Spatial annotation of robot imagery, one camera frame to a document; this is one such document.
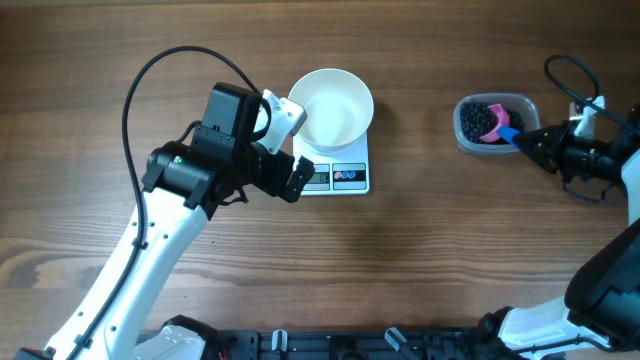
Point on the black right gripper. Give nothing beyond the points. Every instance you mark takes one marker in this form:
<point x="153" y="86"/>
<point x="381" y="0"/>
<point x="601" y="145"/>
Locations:
<point x="553" y="138"/>

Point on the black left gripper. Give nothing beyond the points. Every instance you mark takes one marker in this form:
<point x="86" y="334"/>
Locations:
<point x="275" y="185"/>

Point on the pink scoop blue handle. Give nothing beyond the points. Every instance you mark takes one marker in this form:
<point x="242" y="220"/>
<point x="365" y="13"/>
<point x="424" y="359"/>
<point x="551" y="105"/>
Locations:
<point x="506" y="117"/>

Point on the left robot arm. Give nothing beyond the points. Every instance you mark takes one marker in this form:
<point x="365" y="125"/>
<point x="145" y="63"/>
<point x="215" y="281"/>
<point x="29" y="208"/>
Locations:
<point x="237" y="143"/>

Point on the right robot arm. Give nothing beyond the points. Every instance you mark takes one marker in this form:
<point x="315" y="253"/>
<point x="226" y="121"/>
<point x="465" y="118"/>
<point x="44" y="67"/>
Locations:
<point x="600" y="307"/>

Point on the white digital kitchen scale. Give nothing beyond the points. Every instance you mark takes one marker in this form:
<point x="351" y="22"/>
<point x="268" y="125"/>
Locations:
<point x="343" y="171"/>

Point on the white round bowl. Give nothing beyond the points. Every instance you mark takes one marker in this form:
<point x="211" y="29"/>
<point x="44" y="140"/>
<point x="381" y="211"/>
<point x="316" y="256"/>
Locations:
<point x="339" y="108"/>

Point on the clear plastic bean container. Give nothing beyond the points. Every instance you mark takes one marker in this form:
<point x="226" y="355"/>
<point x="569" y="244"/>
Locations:
<point x="520" y="103"/>

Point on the black beans in container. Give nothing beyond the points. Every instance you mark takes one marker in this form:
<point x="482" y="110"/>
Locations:
<point x="476" y="120"/>

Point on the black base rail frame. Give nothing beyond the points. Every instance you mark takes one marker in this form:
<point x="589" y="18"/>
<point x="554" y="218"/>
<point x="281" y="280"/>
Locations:
<point x="350" y="345"/>

